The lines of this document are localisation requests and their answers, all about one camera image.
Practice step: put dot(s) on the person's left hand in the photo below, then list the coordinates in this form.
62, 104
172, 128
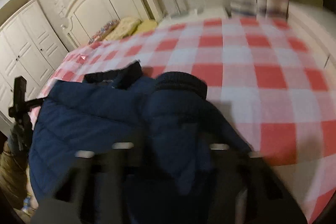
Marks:
15, 144

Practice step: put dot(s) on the white nightstand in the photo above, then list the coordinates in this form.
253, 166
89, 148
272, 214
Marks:
199, 16

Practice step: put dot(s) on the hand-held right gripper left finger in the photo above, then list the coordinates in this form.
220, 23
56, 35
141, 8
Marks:
78, 176

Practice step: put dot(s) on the patterned round pillow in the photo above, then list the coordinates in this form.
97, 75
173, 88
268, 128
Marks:
103, 31

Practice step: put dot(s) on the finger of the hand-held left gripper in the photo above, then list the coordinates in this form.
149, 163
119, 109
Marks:
35, 102
19, 92

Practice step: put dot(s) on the white window bench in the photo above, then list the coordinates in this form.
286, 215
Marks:
312, 29

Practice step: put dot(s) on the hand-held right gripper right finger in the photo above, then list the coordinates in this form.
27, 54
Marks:
262, 182

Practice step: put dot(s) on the white wooden bed headboard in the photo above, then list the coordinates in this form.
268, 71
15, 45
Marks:
99, 6

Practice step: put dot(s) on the navy blue puffer jacket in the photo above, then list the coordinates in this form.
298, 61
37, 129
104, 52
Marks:
105, 121

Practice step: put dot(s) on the cream yellow pillow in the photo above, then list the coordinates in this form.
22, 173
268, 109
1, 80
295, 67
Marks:
124, 27

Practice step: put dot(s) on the red white checked blanket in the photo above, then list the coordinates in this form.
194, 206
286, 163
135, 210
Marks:
249, 77

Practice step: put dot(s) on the white wardrobe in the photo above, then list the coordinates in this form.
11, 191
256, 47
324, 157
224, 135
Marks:
26, 50

